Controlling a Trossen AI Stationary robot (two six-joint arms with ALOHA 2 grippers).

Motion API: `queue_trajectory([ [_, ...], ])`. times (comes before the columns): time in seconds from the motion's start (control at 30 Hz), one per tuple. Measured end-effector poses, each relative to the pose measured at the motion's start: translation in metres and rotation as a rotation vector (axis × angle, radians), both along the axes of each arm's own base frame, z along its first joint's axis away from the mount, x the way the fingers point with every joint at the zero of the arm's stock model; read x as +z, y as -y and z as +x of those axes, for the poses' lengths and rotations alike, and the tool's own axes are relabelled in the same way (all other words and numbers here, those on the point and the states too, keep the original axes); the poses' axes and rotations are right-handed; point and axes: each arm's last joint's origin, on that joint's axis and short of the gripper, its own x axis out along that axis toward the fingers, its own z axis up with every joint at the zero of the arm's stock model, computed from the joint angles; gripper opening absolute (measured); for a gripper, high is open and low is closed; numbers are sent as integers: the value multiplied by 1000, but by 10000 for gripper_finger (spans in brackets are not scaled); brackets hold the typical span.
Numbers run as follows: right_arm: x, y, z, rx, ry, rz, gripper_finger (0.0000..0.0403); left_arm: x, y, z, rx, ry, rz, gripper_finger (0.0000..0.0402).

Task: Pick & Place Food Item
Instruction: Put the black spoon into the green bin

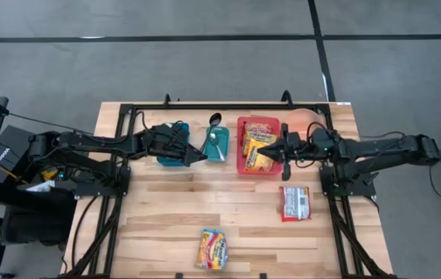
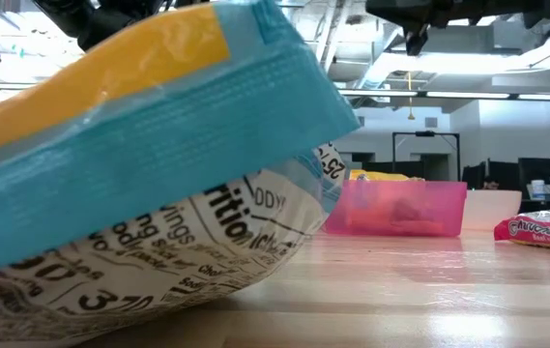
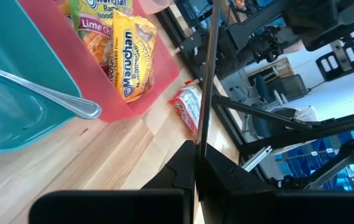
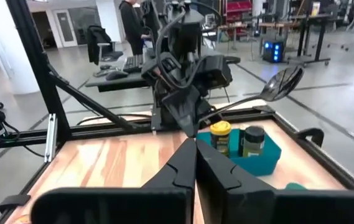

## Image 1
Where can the yellow ramen noodle packet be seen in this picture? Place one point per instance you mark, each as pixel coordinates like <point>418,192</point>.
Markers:
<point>212,250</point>
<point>260,138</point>
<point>257,160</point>

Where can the red ramen noodle packet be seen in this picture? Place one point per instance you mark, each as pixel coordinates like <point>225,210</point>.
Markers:
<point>257,127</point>
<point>295,203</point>

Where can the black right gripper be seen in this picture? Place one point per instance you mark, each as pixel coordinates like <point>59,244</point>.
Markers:
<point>297,149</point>

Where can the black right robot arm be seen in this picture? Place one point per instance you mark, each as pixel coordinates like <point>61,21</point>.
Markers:
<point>379,149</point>

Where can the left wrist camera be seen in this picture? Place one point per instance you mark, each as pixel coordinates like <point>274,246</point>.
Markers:
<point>166,133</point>

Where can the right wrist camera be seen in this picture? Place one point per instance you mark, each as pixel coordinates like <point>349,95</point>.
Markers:
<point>285,129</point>

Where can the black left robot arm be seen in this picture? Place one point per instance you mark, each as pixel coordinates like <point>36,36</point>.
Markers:
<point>96,141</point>

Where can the black metal spoon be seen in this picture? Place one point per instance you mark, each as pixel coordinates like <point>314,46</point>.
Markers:
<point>215,118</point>

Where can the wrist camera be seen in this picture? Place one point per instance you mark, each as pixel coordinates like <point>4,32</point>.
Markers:
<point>166,133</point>
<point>285,129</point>

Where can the blue plastic bin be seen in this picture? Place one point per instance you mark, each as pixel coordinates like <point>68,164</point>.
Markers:
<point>167,161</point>

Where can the pale pink plastic bowl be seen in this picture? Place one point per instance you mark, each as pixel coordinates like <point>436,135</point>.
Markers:
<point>301,118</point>

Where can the red plastic bin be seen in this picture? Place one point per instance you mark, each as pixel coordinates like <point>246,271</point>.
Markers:
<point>240,162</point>

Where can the teal plastic bin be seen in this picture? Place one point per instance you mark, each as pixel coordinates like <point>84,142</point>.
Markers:
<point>222,133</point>

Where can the black metal table frame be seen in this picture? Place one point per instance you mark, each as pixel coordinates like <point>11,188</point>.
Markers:
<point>224,106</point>

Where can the silver metal spoon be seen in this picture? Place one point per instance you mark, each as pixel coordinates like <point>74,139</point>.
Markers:
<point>213,136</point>

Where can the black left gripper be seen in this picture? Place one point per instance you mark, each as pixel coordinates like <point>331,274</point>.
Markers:
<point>177,149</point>

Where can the black cardboard box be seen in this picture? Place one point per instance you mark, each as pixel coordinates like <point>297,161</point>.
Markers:
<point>9,155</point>

